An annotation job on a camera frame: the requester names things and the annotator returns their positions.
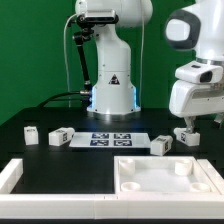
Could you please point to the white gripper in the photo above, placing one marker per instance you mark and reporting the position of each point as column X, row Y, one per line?
column 199, row 90

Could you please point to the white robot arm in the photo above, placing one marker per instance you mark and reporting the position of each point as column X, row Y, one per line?
column 199, row 27

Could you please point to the white tag base sheet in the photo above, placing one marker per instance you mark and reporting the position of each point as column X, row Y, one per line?
column 110, row 140

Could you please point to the white U-shaped obstacle fence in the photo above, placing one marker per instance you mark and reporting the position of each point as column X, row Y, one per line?
column 122, row 205

